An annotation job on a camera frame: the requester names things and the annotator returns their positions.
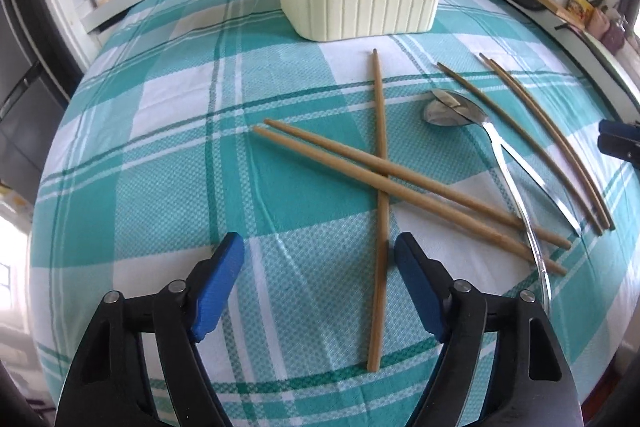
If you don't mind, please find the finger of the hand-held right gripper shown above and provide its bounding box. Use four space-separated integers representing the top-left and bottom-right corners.
597 119 640 168

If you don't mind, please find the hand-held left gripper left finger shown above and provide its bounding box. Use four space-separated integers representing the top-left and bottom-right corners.
54 232 246 427

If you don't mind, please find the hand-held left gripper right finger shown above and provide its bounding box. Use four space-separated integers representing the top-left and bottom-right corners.
394 232 586 427

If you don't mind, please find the wooden chopstick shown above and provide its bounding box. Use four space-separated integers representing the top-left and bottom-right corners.
490 58 616 231
478 52 610 229
263 118 572 250
251 126 568 277
366 48 391 373
436 62 604 237

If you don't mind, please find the metal spoon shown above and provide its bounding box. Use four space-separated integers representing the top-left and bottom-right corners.
431 88 583 238
424 98 553 315

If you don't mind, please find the teal plaid tablecloth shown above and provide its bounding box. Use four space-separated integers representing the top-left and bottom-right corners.
30 0 631 427

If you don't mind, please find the mauve jar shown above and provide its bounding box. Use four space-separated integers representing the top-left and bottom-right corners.
602 19 627 52

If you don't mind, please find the pink jar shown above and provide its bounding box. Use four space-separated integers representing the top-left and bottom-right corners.
586 9 608 38

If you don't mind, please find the yellow snack packet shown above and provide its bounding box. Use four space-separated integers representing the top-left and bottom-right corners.
567 0 596 25

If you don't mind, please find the grey refrigerator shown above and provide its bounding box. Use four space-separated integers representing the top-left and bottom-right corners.
0 0 81 188

